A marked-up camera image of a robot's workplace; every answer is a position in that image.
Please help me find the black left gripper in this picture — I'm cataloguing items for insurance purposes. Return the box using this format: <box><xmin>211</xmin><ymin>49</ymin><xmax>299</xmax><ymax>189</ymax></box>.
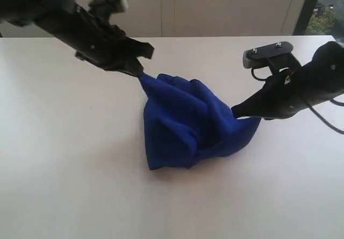
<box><xmin>75</xmin><ymin>13</ymin><xmax>155</xmax><ymax>77</ymax></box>

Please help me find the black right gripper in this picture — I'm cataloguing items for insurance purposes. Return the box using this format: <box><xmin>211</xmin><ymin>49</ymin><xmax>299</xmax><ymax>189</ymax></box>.
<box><xmin>231</xmin><ymin>69</ymin><xmax>309</xmax><ymax>119</ymax></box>

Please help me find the blue microfibre towel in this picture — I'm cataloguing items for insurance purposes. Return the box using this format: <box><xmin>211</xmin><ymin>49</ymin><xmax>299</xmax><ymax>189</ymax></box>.
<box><xmin>139</xmin><ymin>74</ymin><xmax>261</xmax><ymax>170</ymax></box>

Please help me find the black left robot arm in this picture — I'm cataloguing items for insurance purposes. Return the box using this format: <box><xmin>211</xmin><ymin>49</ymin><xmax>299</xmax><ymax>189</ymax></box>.
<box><xmin>1</xmin><ymin>0</ymin><xmax>154</xmax><ymax>77</ymax></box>

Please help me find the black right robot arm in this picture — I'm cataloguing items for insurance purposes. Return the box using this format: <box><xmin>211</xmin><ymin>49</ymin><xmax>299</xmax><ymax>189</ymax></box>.
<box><xmin>232</xmin><ymin>41</ymin><xmax>343</xmax><ymax>120</ymax></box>

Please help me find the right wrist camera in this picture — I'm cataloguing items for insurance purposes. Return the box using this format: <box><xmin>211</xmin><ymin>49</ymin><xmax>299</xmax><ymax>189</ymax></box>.
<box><xmin>242</xmin><ymin>41</ymin><xmax>301</xmax><ymax>75</ymax></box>

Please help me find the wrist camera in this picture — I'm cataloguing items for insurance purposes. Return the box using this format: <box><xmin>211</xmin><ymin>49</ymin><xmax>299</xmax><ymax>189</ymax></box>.
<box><xmin>88</xmin><ymin>0</ymin><xmax>128</xmax><ymax>22</ymax></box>
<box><xmin>242</xmin><ymin>41</ymin><xmax>301</xmax><ymax>75</ymax></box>

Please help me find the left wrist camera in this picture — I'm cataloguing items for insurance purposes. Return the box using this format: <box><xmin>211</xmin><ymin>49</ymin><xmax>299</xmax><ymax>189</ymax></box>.
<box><xmin>88</xmin><ymin>0</ymin><xmax>128</xmax><ymax>22</ymax></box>

